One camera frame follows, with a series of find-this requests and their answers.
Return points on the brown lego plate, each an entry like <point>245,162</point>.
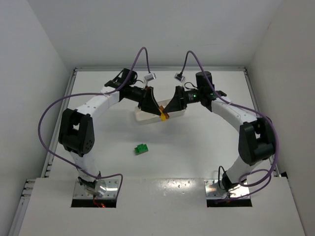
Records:
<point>161,108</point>

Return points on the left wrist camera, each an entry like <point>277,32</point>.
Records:
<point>149,77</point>

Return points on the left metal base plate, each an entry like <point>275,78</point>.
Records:
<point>108,189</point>

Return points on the yellow curved lego brick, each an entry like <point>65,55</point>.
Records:
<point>163,117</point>

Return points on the green lego brick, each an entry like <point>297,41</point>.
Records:
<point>145,146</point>
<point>139,150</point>

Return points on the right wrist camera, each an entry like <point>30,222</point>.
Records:
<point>180,78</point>

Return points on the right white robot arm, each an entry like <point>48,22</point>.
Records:
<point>256,141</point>

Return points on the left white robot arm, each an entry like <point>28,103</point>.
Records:
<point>77,135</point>

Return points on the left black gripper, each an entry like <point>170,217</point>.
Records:
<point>145,97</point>

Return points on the metal base plate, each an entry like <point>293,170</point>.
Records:
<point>214,192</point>
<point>108,189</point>

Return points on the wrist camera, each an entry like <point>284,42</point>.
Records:
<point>149,77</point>
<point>180,78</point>

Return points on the white three-compartment tray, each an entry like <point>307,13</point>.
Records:
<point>146,118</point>

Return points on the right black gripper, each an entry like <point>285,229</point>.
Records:
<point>180,98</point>

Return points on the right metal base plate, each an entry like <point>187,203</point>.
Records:
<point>214,192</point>

